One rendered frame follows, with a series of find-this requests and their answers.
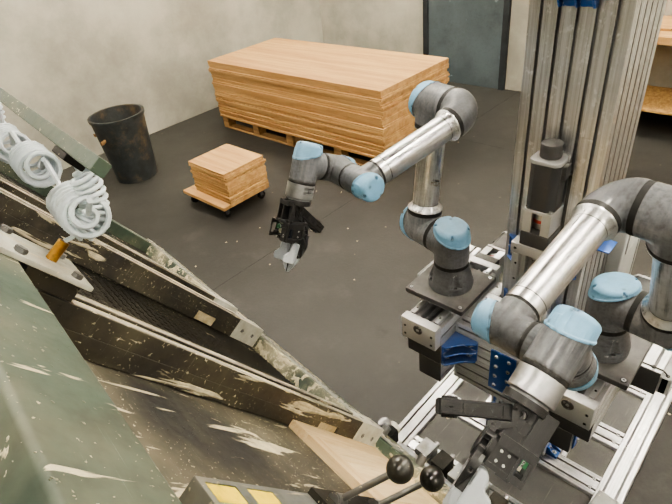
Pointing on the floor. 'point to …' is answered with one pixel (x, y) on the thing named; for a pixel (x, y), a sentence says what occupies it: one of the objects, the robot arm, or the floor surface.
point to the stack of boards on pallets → (322, 93)
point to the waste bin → (125, 141)
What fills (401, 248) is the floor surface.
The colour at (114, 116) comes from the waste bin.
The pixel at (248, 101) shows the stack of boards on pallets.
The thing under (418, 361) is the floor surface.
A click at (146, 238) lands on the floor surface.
